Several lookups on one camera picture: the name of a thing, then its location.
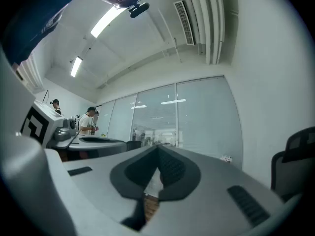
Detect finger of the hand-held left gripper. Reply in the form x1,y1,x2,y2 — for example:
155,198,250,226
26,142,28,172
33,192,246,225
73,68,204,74
78,135,124,142
47,137,127,158

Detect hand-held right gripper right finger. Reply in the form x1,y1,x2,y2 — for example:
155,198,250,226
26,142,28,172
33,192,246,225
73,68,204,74
144,145,286,236

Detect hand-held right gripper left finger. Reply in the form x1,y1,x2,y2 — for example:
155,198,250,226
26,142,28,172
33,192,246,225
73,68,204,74
63,145,158,224

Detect person's black shirt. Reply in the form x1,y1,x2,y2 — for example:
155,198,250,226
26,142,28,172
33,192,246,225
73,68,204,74
1,0,81,66

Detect white air conditioner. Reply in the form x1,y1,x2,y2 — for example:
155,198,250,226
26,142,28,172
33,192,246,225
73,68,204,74
16,54,45,93
173,0,200,46

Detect black head-mounted camera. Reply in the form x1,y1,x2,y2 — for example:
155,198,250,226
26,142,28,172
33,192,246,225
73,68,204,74
127,1,150,19

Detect white ceiling ducts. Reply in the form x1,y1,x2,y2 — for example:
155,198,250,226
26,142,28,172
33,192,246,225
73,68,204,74
189,0,225,65

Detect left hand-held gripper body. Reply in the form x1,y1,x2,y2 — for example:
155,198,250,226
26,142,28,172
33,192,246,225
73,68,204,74
21,99,78,149

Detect glass partition with blinds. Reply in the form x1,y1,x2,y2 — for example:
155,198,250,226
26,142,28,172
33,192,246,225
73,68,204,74
94,75,244,169

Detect ceiling tube light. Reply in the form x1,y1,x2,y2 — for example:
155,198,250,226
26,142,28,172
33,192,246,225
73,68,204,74
70,56,83,78
90,5,126,38

